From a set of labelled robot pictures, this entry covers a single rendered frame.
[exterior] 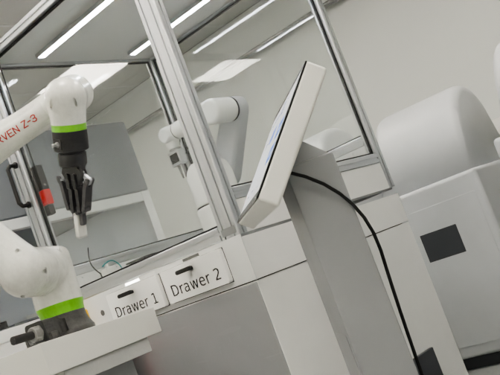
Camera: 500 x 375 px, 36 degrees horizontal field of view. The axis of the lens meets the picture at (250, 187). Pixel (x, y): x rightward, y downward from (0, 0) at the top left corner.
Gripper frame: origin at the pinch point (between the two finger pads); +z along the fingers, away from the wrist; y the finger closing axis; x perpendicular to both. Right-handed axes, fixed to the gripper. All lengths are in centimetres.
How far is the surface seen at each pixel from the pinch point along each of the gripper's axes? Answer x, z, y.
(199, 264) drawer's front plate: 40.3, 22.4, 6.5
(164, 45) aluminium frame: 46, -46, -6
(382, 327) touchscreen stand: 10, 17, 85
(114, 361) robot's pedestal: -8.6, 32.7, 17.3
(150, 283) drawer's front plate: 41, 33, -17
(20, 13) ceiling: 177, -65, -242
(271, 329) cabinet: 40, 39, 33
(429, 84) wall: 368, -1, -58
